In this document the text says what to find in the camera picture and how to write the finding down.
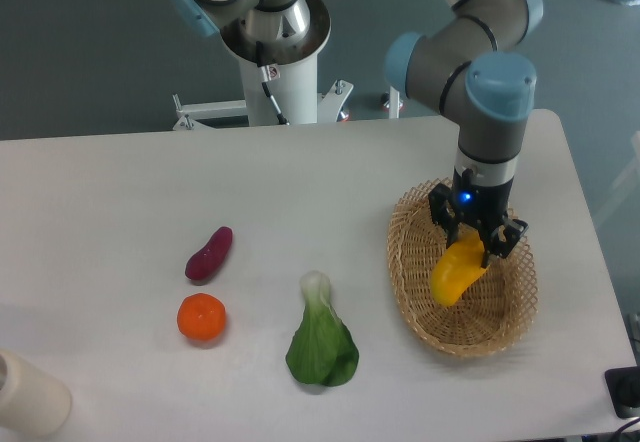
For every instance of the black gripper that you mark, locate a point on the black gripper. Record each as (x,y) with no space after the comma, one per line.
(481,207)

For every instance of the yellow mango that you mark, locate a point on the yellow mango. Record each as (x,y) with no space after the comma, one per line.
(460,266)

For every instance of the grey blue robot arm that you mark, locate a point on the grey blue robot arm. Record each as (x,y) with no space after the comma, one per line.
(468,73)

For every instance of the woven wicker basket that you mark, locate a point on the woven wicker basket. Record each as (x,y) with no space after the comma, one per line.
(491,315)

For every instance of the green bok choy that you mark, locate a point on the green bok choy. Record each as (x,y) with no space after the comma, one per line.
(322,350)

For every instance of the black device at edge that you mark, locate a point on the black device at edge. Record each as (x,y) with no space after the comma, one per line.
(623,388)

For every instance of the purple sweet potato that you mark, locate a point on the purple sweet potato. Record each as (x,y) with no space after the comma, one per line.
(206,262)

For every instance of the orange tangerine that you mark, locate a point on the orange tangerine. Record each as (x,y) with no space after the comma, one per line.
(201,317)

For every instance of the cream cylindrical bottle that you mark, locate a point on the cream cylindrical bottle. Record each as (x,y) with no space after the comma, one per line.
(33,402)

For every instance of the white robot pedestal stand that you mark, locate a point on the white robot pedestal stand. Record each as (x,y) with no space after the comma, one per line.
(277,56)

